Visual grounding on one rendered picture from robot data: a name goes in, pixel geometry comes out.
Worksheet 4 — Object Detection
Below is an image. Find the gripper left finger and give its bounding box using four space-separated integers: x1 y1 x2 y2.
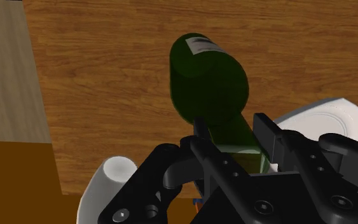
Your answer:
97 117 275 224

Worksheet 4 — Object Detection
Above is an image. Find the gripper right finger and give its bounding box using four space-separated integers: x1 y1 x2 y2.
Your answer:
252 112 358 224

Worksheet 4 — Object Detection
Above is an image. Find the dark green glass bottle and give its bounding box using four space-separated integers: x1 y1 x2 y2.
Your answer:
169 32 271 174

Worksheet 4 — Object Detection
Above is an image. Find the white cup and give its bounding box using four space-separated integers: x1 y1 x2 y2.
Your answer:
76 156 139 224

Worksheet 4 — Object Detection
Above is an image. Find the white plate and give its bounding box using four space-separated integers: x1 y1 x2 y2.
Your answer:
268 97 358 173

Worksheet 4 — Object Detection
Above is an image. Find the small orange blue object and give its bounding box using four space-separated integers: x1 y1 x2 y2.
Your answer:
192 197 204 214

